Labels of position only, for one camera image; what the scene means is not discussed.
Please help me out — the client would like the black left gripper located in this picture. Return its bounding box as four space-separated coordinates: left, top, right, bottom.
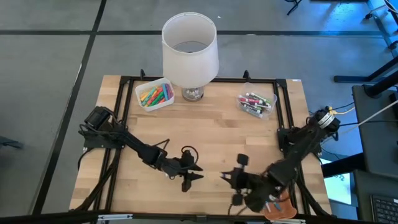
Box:
161 149 205 193

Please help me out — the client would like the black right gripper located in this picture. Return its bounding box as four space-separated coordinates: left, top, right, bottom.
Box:
220 153 281 213

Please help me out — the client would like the orange plastic tray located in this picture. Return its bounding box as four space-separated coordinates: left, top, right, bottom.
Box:
263 189 298 221

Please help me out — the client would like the dark green cap Expo marker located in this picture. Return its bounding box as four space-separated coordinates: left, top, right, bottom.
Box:
241 104 262 116

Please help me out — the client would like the red cap Expo marker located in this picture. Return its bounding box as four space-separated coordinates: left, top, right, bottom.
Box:
239 97 264 106

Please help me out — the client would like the clear plastic bin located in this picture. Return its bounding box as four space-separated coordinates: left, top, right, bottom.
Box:
236 82 278 119

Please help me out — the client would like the red highlighter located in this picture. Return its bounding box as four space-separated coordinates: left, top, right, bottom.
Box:
148 89 164 106

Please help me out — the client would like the teal green highlighter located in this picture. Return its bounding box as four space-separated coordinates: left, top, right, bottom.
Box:
142 86 158 106

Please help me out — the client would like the orange highlighter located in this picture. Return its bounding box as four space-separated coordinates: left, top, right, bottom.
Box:
146 88 161 105

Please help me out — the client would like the white plastic bin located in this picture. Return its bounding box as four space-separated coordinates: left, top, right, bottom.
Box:
134 77 176 112

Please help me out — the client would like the white shade table lamp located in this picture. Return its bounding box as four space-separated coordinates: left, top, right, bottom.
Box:
161 11 220 103

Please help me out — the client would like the black side desk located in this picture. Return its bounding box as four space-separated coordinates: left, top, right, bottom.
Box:
351 83 398 175

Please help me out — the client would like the black floor stand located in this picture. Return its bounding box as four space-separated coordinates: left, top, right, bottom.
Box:
333 55 398 97

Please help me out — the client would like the black laptop keyboard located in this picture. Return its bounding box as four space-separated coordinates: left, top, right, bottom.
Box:
369 194 398 224

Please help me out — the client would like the black chair leg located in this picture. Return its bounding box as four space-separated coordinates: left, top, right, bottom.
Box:
285 0 303 16

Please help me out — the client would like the dark grey floor foot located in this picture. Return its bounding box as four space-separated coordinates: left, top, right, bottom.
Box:
0 136 25 150

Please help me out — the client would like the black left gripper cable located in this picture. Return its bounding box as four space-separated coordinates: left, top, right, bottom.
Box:
154 138 200 171

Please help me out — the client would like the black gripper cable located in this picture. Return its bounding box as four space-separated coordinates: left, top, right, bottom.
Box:
227 203 248 216
154 138 200 171

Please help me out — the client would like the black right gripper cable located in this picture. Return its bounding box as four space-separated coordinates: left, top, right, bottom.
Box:
227 203 248 216

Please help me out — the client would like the silver metal bracket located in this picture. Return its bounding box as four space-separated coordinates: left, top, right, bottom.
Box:
269 218 307 224
98 213 134 222

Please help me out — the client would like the white cable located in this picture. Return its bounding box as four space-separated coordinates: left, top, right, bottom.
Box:
357 99 398 127

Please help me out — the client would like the grey metal rail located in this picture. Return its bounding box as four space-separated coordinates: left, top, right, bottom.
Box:
363 0 398 49

